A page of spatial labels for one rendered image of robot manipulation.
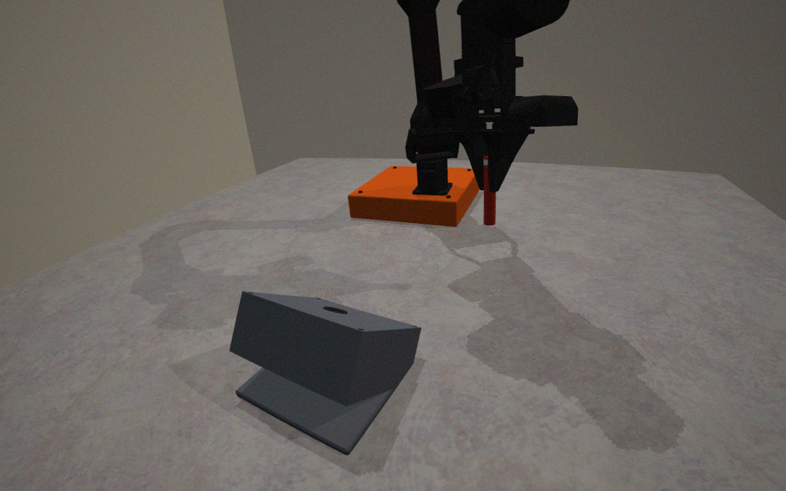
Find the red peg with white band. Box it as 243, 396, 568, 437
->
483, 156, 496, 225

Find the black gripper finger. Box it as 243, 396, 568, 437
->
480, 129, 535, 192
447, 129, 493, 190

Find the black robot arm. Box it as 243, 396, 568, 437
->
397, 0, 570, 196

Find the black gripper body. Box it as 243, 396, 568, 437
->
420, 43, 578, 131

